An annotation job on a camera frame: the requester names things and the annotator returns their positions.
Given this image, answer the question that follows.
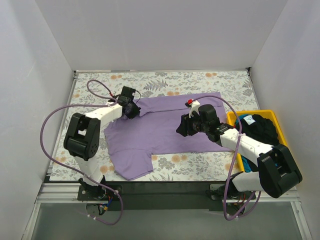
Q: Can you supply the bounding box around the purple t shirt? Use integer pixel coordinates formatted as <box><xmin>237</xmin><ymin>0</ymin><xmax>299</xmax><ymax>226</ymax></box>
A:
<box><xmin>104</xmin><ymin>92</ymin><xmax>228</xmax><ymax>180</ymax></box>

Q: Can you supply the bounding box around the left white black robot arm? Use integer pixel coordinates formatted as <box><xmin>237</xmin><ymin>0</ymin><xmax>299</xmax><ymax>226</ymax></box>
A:
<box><xmin>63</xmin><ymin>86</ymin><xmax>141</xmax><ymax>200</ymax></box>

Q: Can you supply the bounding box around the floral table mat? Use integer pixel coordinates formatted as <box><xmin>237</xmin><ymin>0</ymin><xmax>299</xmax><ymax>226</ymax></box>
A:
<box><xmin>48</xmin><ymin>70</ymin><xmax>260</xmax><ymax>182</ymax></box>

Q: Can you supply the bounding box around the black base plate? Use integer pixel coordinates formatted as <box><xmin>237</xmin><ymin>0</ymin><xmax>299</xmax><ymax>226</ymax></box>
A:
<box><xmin>74</xmin><ymin>181</ymin><xmax>256</xmax><ymax>212</ymax></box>

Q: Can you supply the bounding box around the yellow plastic bin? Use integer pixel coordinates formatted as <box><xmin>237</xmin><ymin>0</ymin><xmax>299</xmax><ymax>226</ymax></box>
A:
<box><xmin>226</xmin><ymin>109</ymin><xmax>288</xmax><ymax>173</ymax></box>

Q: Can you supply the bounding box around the aluminium frame rail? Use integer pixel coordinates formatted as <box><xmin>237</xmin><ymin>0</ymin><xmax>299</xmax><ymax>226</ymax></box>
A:
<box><xmin>21</xmin><ymin>70</ymin><xmax>79</xmax><ymax>240</ymax></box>

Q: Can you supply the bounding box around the black t shirt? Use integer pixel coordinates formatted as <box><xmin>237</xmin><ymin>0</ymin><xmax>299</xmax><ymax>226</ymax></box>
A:
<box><xmin>251</xmin><ymin>114</ymin><xmax>280</xmax><ymax>146</ymax></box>

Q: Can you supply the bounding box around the teal t shirt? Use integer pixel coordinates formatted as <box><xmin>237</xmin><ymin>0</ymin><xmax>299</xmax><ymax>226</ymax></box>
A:
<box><xmin>239</xmin><ymin>114</ymin><xmax>256</xmax><ymax>173</ymax></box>

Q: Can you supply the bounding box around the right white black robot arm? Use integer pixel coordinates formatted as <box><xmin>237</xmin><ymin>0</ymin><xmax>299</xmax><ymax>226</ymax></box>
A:
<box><xmin>176</xmin><ymin>100</ymin><xmax>303</xmax><ymax>199</ymax></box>

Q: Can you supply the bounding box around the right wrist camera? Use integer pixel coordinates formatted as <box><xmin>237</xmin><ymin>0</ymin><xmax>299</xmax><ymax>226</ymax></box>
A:
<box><xmin>185</xmin><ymin>99</ymin><xmax>201</xmax><ymax>118</ymax></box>

